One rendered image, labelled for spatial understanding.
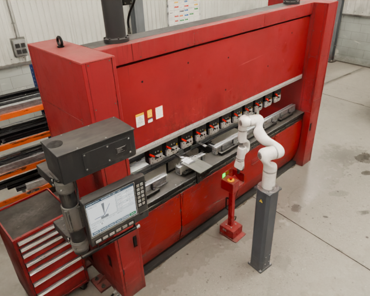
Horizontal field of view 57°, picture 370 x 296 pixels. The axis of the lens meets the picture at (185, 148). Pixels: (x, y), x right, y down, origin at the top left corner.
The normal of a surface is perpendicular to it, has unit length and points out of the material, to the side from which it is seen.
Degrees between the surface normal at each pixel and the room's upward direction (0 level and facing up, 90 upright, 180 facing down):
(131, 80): 90
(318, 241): 0
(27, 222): 0
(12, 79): 90
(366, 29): 90
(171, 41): 90
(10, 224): 0
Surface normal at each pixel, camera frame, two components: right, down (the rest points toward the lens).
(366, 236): -0.04, -0.87
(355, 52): -0.79, 0.33
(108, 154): 0.65, 0.36
